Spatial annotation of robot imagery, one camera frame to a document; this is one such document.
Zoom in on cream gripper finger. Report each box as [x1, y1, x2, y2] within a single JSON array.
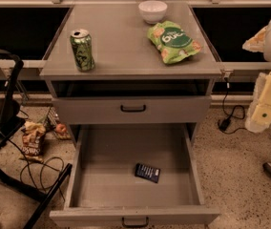
[[242, 27, 267, 52]]

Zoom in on dark blue rxbar wrapper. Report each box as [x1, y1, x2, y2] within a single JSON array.
[[135, 163, 160, 183]]

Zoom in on closed grey top drawer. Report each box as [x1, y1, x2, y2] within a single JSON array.
[[52, 96, 211, 124]]

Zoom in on grey drawer cabinet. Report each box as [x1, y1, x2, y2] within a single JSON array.
[[41, 1, 220, 141]]

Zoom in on open grey middle drawer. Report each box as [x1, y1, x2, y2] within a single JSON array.
[[50, 124, 219, 227]]

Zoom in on green chip bag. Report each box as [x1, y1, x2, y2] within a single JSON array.
[[147, 21, 201, 65]]

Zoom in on white ceramic bowl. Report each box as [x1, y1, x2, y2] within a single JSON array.
[[138, 0, 168, 24]]

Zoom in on green soda can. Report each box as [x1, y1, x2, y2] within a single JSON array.
[[70, 29, 94, 72]]

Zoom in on brown snack bag on floor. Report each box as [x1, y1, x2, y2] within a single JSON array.
[[21, 121, 46, 163]]

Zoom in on black metal stand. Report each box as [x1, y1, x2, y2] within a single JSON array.
[[0, 49, 72, 229]]

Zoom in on black power adapter cable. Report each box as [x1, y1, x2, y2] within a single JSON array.
[[217, 76, 248, 135]]

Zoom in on black top drawer handle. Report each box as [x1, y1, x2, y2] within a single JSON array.
[[120, 105, 146, 113]]

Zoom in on black drawer handle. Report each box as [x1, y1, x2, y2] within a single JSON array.
[[120, 105, 146, 113], [121, 217, 150, 229]]

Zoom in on black middle drawer handle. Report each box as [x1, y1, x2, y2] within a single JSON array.
[[121, 217, 150, 229]]

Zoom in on wire basket with apple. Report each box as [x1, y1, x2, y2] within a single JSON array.
[[43, 107, 71, 140]]

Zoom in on black floor cable left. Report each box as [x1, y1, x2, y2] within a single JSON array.
[[7, 136, 67, 202]]

